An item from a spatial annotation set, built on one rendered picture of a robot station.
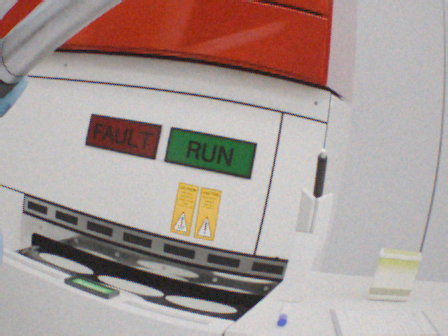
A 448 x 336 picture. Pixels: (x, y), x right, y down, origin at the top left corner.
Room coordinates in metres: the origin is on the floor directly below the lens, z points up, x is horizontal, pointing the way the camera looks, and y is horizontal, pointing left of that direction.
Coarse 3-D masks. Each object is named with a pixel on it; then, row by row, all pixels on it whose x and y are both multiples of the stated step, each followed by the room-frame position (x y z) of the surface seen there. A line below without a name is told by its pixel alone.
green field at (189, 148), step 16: (176, 144) 1.74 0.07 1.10; (192, 144) 1.74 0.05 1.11; (208, 144) 1.74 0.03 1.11; (224, 144) 1.73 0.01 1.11; (240, 144) 1.73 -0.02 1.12; (176, 160) 1.74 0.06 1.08; (192, 160) 1.74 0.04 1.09; (208, 160) 1.74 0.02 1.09; (224, 160) 1.73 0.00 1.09; (240, 160) 1.73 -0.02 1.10
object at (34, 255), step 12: (36, 252) 1.66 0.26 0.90; (48, 252) 1.71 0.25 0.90; (48, 264) 1.59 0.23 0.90; (84, 264) 1.72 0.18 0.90; (84, 276) 1.60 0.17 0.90; (96, 276) 1.64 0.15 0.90; (120, 288) 1.59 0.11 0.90; (156, 288) 1.69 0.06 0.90; (156, 300) 1.57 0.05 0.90; (168, 300) 1.60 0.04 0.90; (192, 312) 1.54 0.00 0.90; (204, 312) 1.56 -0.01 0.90; (216, 312) 1.58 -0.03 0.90; (240, 312) 1.61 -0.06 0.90
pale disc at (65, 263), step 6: (48, 258) 1.65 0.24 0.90; (54, 258) 1.67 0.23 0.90; (60, 258) 1.69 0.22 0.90; (60, 264) 1.63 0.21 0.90; (66, 264) 1.65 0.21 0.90; (72, 264) 1.67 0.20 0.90; (78, 264) 1.70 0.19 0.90; (72, 270) 1.62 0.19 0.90; (78, 270) 1.63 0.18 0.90; (84, 270) 1.66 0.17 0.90; (90, 270) 1.68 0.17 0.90
